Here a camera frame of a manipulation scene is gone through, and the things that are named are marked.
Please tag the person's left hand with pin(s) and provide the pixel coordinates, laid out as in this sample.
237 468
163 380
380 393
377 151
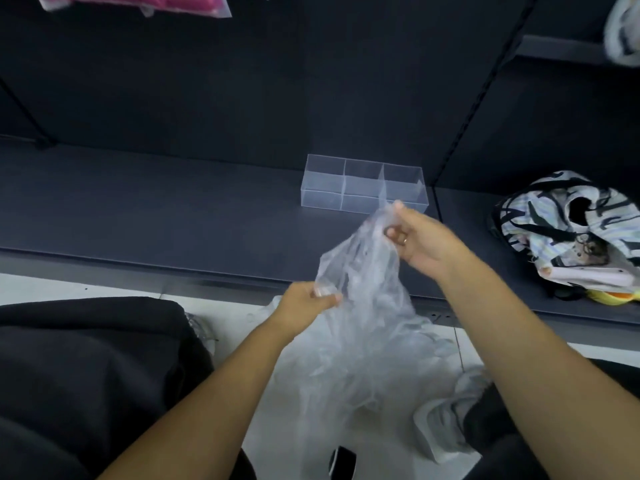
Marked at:
300 304

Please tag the person's right hand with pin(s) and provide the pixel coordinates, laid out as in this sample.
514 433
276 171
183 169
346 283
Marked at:
430 249

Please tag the clear plastic bag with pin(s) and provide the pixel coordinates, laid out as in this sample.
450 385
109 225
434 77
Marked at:
365 274

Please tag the pile of plastic bags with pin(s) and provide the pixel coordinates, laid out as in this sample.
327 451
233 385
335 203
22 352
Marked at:
360 374

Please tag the clear three-compartment plastic box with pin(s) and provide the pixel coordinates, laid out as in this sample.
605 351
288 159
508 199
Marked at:
345 187

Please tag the person's left forearm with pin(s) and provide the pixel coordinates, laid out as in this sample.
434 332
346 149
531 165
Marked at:
210 409

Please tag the person's right forearm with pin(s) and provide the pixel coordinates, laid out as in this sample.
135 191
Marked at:
540 384

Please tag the person's right grey shoe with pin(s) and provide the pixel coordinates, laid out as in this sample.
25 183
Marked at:
445 419

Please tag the black white striped tote bag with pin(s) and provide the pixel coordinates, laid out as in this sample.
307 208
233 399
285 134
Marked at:
545 214

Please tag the small brown plush toy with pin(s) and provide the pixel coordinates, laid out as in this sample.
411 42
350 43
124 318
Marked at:
592 249

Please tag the black rolling stool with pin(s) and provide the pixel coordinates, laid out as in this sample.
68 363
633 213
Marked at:
342 464

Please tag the pink white folder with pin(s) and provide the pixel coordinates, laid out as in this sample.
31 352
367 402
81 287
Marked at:
600 277

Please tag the yellow plastic item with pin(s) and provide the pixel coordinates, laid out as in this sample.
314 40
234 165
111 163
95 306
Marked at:
615 296

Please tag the black trousers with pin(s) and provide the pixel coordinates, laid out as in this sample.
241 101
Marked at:
85 374

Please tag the white black fluffy item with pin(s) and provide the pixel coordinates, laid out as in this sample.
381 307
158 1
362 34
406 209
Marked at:
625 29

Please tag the pink packet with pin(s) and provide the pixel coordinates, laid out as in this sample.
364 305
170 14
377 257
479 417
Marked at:
135 3

